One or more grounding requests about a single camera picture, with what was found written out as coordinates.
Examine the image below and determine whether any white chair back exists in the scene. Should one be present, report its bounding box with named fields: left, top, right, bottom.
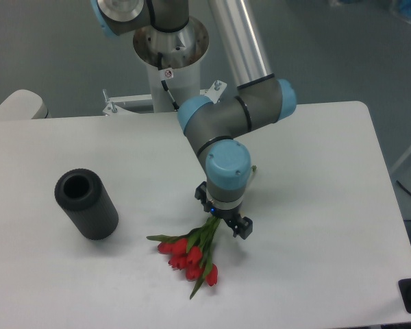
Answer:
left=0, top=89, right=51, bottom=122

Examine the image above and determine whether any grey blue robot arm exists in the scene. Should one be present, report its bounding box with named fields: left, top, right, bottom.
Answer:
left=92, top=1, right=297, bottom=239

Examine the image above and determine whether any black cable on floor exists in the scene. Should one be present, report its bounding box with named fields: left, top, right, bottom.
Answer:
left=396, top=180, right=411, bottom=204

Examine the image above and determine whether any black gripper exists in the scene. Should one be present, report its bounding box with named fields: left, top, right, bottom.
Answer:
left=195, top=182, right=253, bottom=239

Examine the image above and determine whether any red tulip bouquet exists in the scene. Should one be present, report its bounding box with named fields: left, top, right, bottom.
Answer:
left=147, top=207, right=223, bottom=299

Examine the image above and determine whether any black pedestal cable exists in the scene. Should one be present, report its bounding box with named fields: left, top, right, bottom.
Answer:
left=157, top=51, right=183, bottom=112

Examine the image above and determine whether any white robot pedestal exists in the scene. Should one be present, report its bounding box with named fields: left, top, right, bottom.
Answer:
left=103, top=16, right=227, bottom=116

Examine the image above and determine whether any black ribbed cylindrical vase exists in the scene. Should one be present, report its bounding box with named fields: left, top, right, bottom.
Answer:
left=54, top=169, right=119, bottom=241

